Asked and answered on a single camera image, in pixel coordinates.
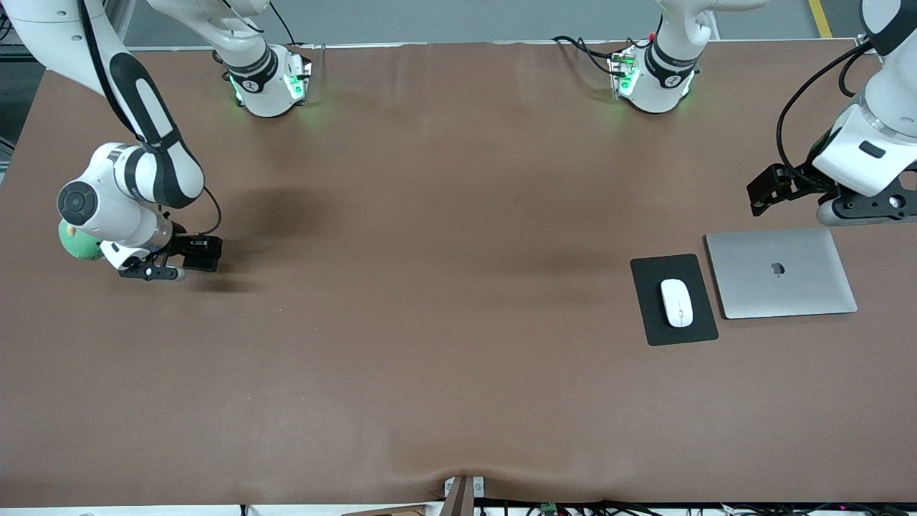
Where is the silver laptop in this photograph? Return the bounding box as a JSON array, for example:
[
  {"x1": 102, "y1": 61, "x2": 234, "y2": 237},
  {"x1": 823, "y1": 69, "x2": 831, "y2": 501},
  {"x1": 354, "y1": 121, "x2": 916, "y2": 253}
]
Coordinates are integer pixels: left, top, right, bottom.
[{"x1": 704, "y1": 228, "x2": 859, "y2": 320}]

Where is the black phone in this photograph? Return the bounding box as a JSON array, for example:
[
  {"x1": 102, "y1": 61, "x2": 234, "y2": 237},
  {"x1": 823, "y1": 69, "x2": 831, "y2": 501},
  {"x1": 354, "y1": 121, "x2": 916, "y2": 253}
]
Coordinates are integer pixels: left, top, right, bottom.
[{"x1": 176, "y1": 238, "x2": 224, "y2": 273}]

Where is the brown table cover mat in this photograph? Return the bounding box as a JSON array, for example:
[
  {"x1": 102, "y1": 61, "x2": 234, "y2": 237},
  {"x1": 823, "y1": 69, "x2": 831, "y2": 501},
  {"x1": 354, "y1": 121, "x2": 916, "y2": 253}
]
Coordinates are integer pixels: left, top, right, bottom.
[{"x1": 0, "y1": 39, "x2": 917, "y2": 507}]

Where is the white computer mouse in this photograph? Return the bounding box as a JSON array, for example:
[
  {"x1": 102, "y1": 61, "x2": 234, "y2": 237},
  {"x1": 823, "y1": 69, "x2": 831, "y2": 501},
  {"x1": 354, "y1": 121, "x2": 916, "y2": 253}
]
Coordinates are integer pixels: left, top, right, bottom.
[{"x1": 660, "y1": 278, "x2": 695, "y2": 329}]

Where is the black arm base cable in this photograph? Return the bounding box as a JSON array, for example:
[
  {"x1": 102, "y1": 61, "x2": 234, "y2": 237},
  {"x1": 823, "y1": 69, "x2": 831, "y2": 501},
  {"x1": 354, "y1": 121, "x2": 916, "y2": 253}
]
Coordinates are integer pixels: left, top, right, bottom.
[
  {"x1": 573, "y1": 34, "x2": 638, "y2": 54},
  {"x1": 552, "y1": 34, "x2": 617, "y2": 76},
  {"x1": 269, "y1": 0, "x2": 299, "y2": 47}
]

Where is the green dinosaur plush toy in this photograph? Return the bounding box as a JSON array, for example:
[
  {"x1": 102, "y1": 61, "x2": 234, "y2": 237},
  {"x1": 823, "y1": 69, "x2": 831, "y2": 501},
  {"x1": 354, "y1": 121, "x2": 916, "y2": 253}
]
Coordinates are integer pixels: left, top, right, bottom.
[{"x1": 59, "y1": 221, "x2": 107, "y2": 262}]

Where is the metal mount bracket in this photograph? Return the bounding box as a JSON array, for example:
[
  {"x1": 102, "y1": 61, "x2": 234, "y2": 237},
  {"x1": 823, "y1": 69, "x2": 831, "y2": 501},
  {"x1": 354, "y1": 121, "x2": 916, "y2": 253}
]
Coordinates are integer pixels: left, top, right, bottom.
[{"x1": 443, "y1": 475, "x2": 486, "y2": 516}]

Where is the black mouse pad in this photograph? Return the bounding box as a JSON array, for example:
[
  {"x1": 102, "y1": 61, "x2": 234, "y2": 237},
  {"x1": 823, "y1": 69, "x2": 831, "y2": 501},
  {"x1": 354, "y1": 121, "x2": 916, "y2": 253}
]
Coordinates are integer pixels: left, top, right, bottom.
[{"x1": 630, "y1": 253, "x2": 720, "y2": 348}]

